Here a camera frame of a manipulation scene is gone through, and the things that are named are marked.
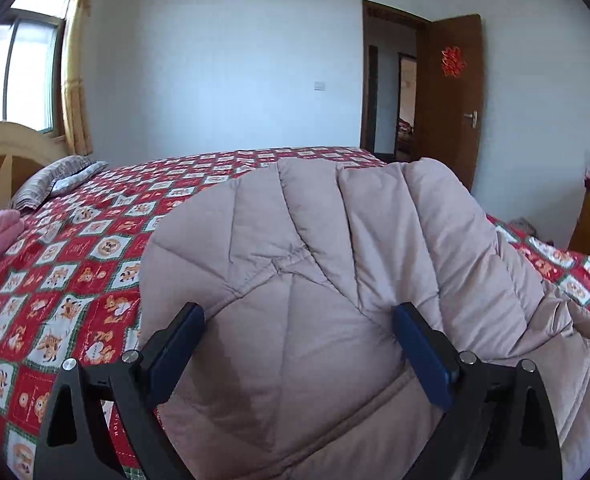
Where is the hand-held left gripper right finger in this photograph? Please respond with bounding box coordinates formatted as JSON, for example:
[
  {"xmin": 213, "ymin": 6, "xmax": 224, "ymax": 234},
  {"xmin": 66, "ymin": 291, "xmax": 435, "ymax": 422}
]
[{"xmin": 393, "ymin": 302, "xmax": 563, "ymax": 480}]

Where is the yellow curtain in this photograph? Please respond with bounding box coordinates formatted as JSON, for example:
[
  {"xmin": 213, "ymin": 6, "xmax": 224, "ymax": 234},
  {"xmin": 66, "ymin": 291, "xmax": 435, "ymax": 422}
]
[{"xmin": 61, "ymin": 0, "xmax": 104, "ymax": 157}]

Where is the red paper door decoration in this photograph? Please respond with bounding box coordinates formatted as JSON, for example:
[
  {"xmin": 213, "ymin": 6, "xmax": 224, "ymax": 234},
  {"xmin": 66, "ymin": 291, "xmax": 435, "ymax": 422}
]
[{"xmin": 440, "ymin": 46, "xmax": 467, "ymax": 78}]

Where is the striped pillow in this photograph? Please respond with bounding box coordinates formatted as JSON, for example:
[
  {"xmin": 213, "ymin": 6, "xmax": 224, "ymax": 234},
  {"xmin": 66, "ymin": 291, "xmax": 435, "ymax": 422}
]
[{"xmin": 10, "ymin": 156, "xmax": 110, "ymax": 212}]

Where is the grey-pink puffer jacket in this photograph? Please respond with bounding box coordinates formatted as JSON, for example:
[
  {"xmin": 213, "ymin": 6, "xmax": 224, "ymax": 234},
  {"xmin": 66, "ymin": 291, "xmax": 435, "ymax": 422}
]
[{"xmin": 139, "ymin": 157, "xmax": 590, "ymax": 480}]

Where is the cream wooden headboard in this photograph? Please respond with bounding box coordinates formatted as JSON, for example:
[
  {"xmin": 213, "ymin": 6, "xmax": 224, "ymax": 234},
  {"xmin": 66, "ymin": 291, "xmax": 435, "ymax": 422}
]
[{"xmin": 0, "ymin": 121, "xmax": 68, "ymax": 216}]

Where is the window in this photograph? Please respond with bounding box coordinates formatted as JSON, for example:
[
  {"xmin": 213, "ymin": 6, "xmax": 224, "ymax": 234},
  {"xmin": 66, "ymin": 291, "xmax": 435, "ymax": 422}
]
[{"xmin": 0, "ymin": 0, "xmax": 78, "ymax": 136}]

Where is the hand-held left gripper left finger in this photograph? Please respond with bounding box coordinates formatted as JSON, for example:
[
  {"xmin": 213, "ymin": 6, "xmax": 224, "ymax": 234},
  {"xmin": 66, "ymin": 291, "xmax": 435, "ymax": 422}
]
[{"xmin": 32, "ymin": 302, "xmax": 206, "ymax": 480}]

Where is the red patterned bedspread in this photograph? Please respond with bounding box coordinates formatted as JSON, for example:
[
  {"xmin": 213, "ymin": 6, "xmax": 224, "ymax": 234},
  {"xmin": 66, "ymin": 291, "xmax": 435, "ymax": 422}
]
[{"xmin": 0, "ymin": 146, "xmax": 590, "ymax": 480}]

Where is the brown wooden door frame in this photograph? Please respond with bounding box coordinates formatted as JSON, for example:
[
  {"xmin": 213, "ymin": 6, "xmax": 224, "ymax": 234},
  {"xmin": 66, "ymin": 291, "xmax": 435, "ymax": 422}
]
[{"xmin": 360, "ymin": 0, "xmax": 432, "ymax": 158}]

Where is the brown wooden door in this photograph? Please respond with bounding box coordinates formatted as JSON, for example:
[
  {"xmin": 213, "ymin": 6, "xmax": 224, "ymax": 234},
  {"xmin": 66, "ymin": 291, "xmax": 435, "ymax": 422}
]
[{"xmin": 415, "ymin": 14, "xmax": 484, "ymax": 193}]

